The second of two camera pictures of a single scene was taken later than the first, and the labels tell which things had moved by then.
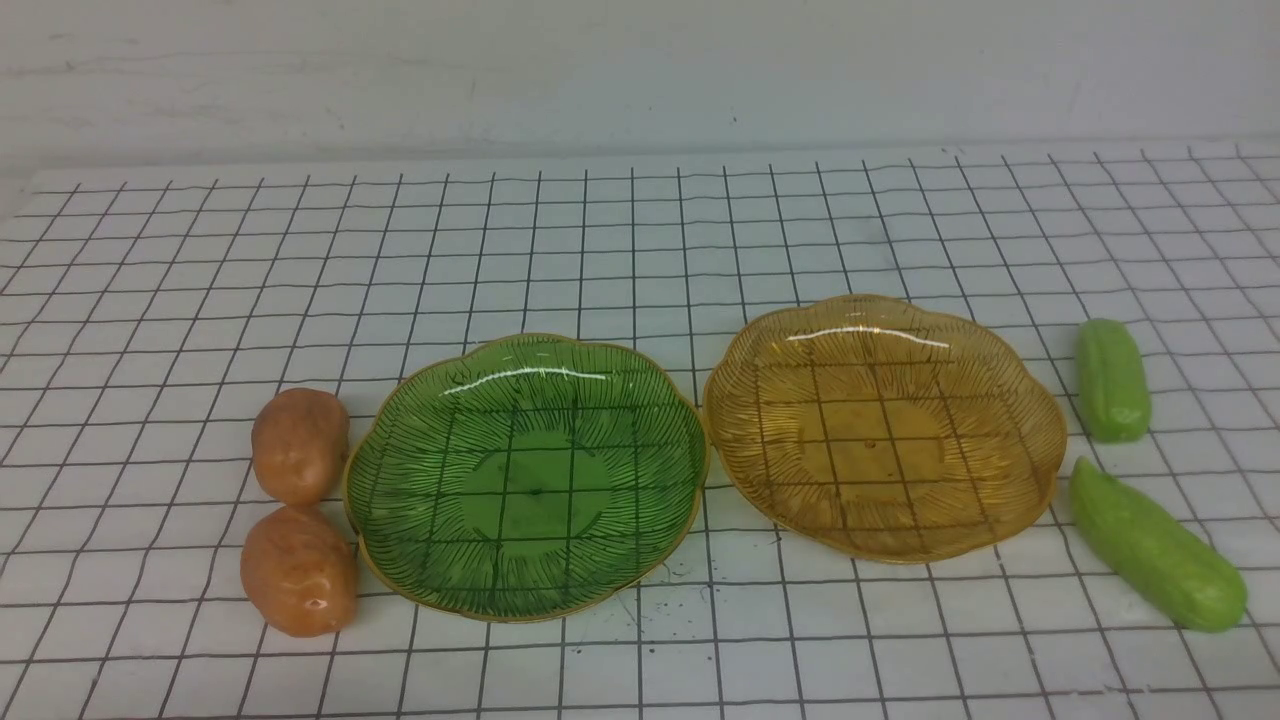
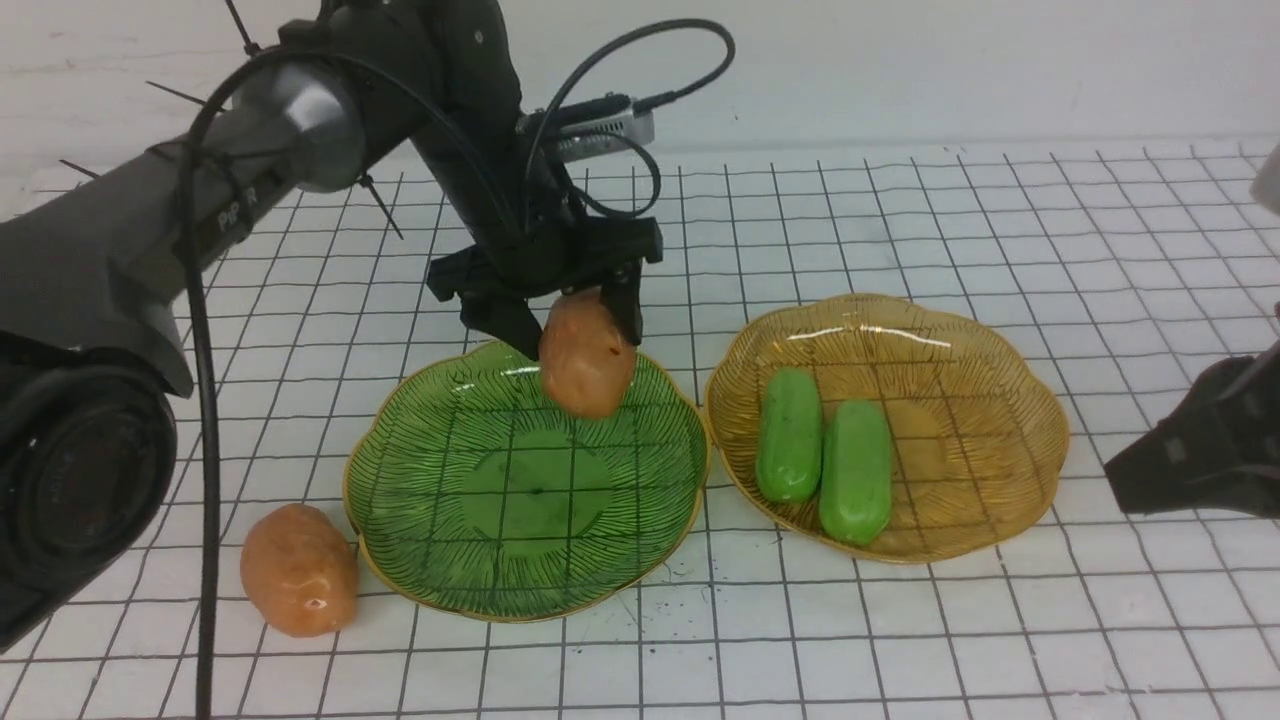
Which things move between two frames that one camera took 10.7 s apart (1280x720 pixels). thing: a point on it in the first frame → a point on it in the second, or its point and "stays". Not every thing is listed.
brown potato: (299, 571) stays
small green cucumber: (1115, 392) → (789, 448)
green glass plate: (532, 477) stays
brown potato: (300, 441) → (587, 369)
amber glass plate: (879, 429) stays
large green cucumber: (1155, 555) → (855, 488)
